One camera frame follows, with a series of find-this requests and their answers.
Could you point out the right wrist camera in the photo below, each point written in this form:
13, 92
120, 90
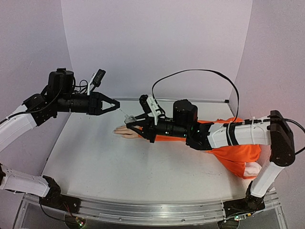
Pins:
151, 107

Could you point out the aluminium rail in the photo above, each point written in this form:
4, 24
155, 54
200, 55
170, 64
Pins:
156, 214
172, 100

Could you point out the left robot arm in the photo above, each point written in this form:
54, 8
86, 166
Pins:
58, 96

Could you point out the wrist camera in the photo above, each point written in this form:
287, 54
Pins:
151, 107
95, 81

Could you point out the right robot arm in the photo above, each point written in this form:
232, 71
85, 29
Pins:
272, 130

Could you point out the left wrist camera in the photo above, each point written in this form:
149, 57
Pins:
95, 81

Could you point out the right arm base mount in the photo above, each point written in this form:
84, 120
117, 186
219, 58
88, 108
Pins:
243, 206

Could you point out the mannequin hand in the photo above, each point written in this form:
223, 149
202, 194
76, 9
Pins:
123, 131

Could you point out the aluminium front rail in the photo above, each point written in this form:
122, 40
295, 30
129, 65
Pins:
156, 214

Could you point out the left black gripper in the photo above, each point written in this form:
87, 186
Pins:
96, 107

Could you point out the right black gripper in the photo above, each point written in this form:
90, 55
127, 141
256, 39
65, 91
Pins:
152, 129

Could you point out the clear nail polish bottle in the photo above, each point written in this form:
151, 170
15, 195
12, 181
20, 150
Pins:
129, 119

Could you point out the aluminium back rail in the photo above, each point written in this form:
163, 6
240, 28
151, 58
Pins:
172, 100

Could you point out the orange sweatshirt sleeve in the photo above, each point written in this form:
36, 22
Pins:
233, 158

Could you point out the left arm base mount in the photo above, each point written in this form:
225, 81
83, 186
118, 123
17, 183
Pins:
56, 200

